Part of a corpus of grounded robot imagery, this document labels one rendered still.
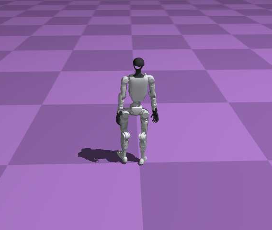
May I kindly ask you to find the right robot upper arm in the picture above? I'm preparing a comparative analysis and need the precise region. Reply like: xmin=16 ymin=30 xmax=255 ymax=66
xmin=147 ymin=75 xmax=155 ymax=97

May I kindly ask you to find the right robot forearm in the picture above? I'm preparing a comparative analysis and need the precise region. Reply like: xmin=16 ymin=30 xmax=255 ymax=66
xmin=150 ymin=93 xmax=157 ymax=111

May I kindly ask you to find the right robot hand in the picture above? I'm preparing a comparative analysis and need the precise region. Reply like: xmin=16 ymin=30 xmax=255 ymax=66
xmin=151 ymin=108 xmax=159 ymax=123

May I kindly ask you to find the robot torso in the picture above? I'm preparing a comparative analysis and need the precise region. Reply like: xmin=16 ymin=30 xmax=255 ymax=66
xmin=128 ymin=73 xmax=148 ymax=116

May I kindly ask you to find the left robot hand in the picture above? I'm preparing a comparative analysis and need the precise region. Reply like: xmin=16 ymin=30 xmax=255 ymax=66
xmin=116 ymin=111 xmax=122 ymax=126

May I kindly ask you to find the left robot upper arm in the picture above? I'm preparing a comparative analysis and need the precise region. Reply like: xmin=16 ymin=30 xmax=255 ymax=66
xmin=120 ymin=76 xmax=130 ymax=99

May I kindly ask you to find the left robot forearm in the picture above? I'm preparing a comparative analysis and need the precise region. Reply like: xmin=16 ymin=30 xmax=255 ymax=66
xmin=117 ymin=93 xmax=125 ymax=113

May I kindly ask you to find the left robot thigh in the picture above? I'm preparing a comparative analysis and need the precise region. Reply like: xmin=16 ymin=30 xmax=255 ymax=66
xmin=120 ymin=108 xmax=131 ymax=140

